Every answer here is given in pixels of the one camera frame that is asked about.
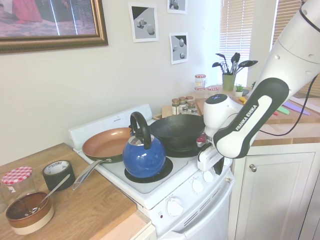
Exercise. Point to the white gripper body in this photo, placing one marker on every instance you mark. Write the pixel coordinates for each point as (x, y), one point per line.
(207, 158)

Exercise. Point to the small grey shapes print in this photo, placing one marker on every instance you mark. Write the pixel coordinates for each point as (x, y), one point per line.
(177, 6)

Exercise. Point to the green knife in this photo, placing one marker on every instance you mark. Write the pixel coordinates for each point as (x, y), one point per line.
(283, 110)

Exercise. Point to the black tape roll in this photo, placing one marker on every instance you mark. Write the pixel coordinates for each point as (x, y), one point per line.
(50, 182)

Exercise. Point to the spice jars group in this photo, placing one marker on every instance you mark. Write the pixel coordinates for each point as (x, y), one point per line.
(167, 111)

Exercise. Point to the purple knife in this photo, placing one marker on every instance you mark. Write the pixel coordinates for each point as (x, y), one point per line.
(297, 107)

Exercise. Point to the large wooden cutting board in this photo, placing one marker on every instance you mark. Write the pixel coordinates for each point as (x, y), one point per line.
(287, 118)

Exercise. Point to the black wok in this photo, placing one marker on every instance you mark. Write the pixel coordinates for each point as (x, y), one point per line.
(175, 127)

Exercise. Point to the white cabinet with door knob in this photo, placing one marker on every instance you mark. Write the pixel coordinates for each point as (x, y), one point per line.
(275, 195)

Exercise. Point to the medium grey shapes print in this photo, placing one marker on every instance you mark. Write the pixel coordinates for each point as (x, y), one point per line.
(178, 48)

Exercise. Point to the black serving spoon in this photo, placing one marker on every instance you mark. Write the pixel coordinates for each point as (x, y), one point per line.
(221, 60)

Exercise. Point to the red and grey wrist fitting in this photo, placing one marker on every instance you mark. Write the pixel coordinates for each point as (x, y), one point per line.
(201, 140)

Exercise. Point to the white electric stove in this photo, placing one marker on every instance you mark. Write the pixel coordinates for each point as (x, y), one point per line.
(155, 197)

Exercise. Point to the white burner control knob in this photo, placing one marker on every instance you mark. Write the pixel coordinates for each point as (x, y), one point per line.
(197, 186)
(208, 176)

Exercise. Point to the spice jar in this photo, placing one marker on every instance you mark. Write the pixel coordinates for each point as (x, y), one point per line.
(190, 98)
(175, 106)
(182, 102)
(192, 107)

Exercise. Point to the black stove burner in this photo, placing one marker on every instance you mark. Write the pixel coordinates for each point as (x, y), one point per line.
(168, 170)
(180, 153)

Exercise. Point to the black spatula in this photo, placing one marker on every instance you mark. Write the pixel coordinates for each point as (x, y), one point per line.
(247, 63)

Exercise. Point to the metal spoon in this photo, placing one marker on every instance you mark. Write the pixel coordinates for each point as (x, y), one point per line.
(58, 185)

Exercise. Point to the glass jar with gingham lid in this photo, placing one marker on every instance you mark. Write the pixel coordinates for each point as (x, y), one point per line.
(17, 175)

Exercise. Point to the black kitchen tongs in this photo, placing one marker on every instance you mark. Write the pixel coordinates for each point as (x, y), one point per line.
(235, 61)

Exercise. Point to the red lidded glass jar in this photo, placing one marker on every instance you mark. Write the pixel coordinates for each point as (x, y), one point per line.
(200, 80)
(213, 91)
(200, 92)

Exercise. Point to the small plant in white pot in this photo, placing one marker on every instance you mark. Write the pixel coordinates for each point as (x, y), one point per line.
(239, 92)

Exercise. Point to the gold framed picture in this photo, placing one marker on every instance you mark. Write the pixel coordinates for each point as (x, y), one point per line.
(102, 25)

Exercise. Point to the large grey shapes print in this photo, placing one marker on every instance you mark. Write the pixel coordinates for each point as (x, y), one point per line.
(143, 22)

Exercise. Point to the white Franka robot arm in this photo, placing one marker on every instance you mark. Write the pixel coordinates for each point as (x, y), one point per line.
(287, 50)

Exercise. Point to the copper frying pan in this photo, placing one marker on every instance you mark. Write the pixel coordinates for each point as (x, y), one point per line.
(107, 145)

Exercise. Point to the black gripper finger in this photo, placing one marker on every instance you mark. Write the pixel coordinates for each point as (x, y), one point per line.
(219, 166)

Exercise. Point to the green utensil holder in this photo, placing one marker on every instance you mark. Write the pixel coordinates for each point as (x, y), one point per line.
(228, 82)

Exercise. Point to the white oven temperature knob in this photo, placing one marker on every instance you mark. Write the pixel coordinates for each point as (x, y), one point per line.
(175, 207)

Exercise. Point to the brown and cream bowl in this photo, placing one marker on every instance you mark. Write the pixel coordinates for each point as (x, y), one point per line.
(32, 220)

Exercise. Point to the metal cabinet knob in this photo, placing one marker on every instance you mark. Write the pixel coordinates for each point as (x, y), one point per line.
(253, 168)

